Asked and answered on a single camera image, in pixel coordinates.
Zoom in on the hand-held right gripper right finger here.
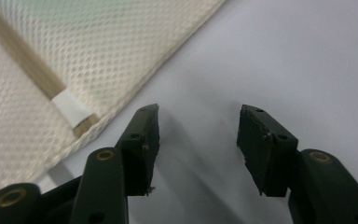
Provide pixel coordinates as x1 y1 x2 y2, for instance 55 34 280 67
236 104 299 198

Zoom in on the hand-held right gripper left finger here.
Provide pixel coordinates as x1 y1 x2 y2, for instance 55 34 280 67
115 104 161 197

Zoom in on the white zipper tab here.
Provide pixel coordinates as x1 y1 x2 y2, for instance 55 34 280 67
50 89 95 129

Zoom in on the cream mesh laundry bag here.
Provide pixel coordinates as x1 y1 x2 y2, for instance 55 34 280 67
0 0 227 203

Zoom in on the light blue table mat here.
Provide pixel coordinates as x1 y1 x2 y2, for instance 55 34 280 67
34 0 358 224

